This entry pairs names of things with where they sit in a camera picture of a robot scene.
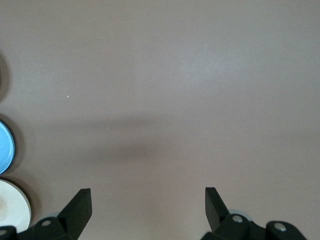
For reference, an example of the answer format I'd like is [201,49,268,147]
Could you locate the blue round plate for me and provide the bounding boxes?
[0,120,16,175]

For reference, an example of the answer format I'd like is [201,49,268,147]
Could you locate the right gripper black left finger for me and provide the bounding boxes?
[16,188,93,240]

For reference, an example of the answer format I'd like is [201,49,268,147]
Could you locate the beige round plate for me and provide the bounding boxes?
[0,178,32,234]

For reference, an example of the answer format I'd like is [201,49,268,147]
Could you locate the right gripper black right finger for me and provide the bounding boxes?
[201,186,267,240]

